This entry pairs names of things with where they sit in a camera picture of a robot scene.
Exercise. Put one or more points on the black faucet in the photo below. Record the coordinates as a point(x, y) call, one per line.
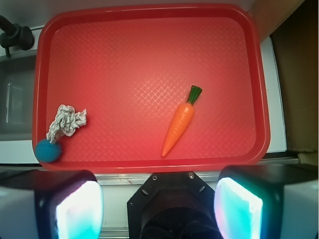
point(15, 35)

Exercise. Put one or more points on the red plastic tray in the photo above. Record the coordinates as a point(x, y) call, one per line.
point(131, 67)

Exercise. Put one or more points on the wooden cabinet panel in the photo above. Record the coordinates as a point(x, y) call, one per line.
point(268, 15)

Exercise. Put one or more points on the orange toy carrot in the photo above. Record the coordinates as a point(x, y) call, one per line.
point(180, 120)

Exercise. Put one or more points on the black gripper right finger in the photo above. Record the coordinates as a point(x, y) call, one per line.
point(279, 201)

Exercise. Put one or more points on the grey sink basin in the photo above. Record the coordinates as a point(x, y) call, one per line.
point(16, 95)

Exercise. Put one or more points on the blue ball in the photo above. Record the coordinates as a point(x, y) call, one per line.
point(48, 152)

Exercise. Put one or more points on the crumpled white paper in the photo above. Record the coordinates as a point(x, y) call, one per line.
point(65, 123)

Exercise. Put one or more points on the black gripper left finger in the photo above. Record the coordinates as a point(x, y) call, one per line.
point(37, 204)

